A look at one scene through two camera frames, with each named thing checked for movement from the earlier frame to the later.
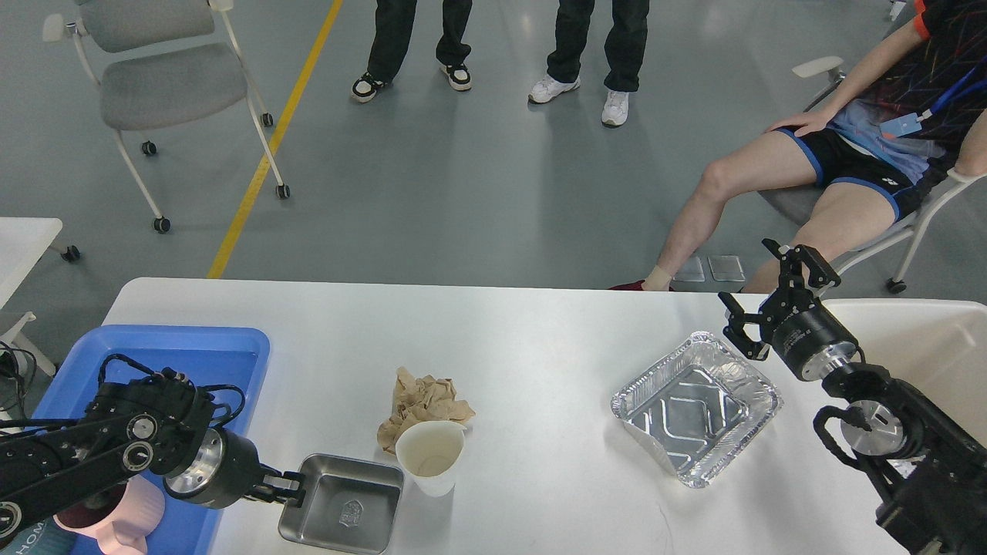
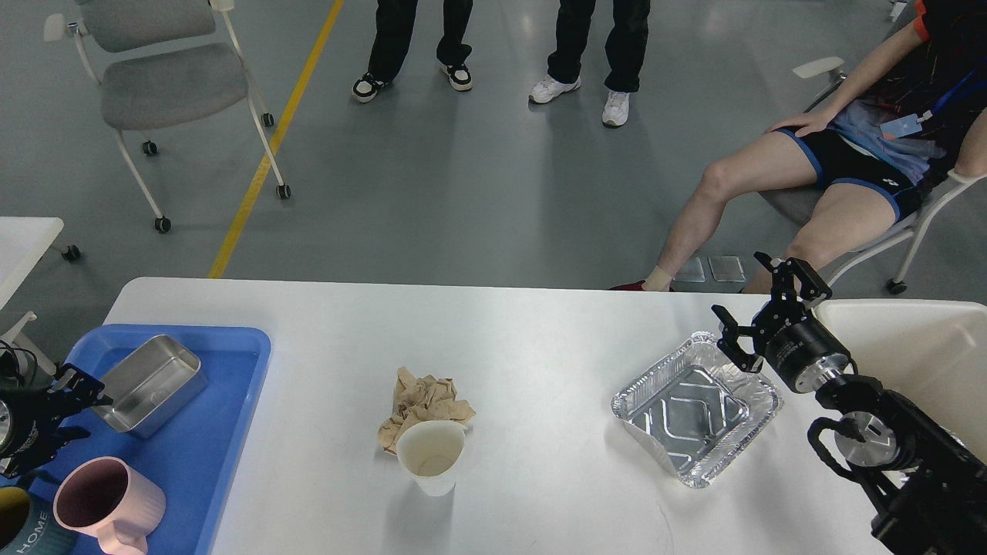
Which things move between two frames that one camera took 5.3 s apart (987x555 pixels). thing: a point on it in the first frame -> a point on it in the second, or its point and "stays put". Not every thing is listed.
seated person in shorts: (914, 116) stays put
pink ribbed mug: (119, 519) stays put
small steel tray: (352, 506) -> (150, 385)
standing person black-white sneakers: (392, 33) stays put
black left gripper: (220, 469) -> (21, 413)
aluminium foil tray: (696, 406) stays put
